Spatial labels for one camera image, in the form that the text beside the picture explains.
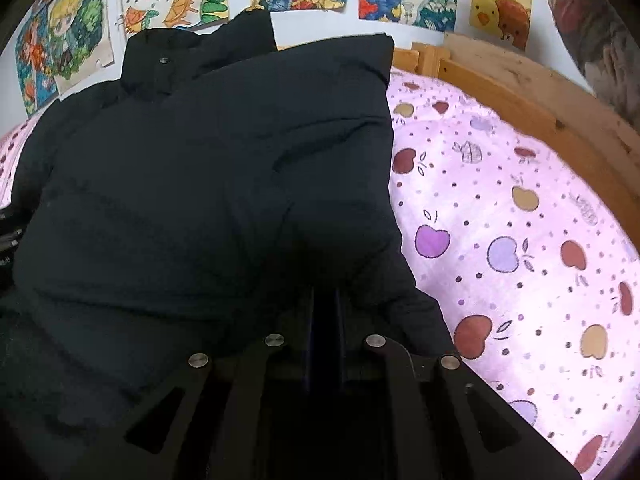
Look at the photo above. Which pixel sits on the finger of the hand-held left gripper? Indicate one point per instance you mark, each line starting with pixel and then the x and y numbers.
pixel 10 240

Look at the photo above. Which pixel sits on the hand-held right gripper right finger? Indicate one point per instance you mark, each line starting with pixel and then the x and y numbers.
pixel 336 340

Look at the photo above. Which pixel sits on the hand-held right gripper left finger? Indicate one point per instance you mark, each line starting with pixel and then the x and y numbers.
pixel 317 340

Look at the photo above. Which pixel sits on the black puffer jacket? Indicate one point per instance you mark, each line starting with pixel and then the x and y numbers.
pixel 200 185

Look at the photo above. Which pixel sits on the plastic-wrapped clothes bundle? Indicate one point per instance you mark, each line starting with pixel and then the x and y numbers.
pixel 595 35

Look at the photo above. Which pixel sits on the pink apple-print quilt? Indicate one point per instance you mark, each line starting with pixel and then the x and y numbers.
pixel 500 270

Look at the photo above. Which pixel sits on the blue drawing of orange-haired girl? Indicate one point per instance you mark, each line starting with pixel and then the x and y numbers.
pixel 35 60

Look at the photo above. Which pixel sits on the blond character drawing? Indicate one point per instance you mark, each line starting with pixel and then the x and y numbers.
pixel 75 25

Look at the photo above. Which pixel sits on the yellow bear drawing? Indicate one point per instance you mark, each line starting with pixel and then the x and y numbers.
pixel 502 5

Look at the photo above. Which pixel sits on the wooden bed frame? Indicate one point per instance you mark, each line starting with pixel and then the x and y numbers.
pixel 525 90

